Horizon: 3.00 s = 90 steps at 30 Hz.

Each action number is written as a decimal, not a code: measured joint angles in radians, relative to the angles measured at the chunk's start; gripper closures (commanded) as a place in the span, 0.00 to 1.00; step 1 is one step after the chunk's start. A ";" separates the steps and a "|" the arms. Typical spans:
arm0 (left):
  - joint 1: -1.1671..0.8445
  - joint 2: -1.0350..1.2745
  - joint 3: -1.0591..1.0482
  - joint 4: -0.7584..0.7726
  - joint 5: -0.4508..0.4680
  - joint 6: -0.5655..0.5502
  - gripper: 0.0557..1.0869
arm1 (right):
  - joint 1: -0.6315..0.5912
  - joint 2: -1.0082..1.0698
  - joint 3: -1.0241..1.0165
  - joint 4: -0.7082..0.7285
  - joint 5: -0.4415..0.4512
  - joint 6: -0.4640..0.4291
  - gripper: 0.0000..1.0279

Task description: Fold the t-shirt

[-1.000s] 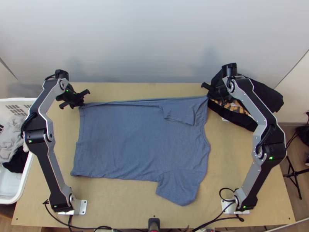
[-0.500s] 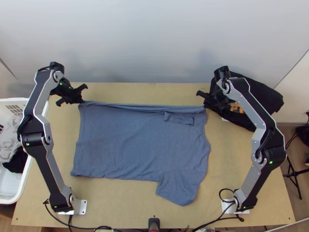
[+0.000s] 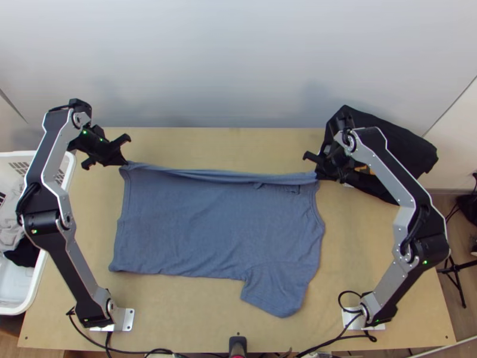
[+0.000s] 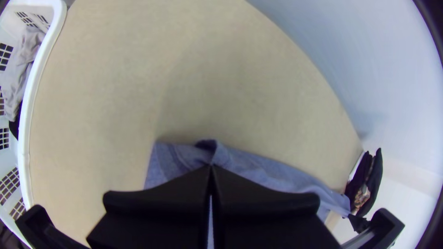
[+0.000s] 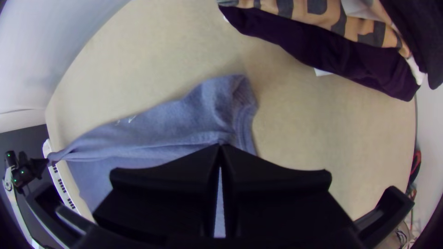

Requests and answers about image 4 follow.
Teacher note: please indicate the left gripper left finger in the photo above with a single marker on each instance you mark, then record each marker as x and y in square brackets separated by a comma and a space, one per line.
[166, 214]

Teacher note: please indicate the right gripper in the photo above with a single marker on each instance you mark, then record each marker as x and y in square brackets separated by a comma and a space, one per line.
[358, 223]

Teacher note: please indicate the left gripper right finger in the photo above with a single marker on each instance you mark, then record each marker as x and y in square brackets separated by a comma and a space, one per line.
[263, 218]

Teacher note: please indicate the blue t-shirt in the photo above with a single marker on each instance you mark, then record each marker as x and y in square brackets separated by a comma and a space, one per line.
[263, 169]

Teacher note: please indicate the pile of folded clothes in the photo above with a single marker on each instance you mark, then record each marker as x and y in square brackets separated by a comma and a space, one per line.
[375, 173]

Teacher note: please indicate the white laundry basket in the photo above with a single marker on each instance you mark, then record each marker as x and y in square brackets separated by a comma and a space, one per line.
[34, 83]

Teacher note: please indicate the heap of clothes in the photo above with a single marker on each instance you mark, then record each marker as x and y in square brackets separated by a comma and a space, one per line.
[20, 65]

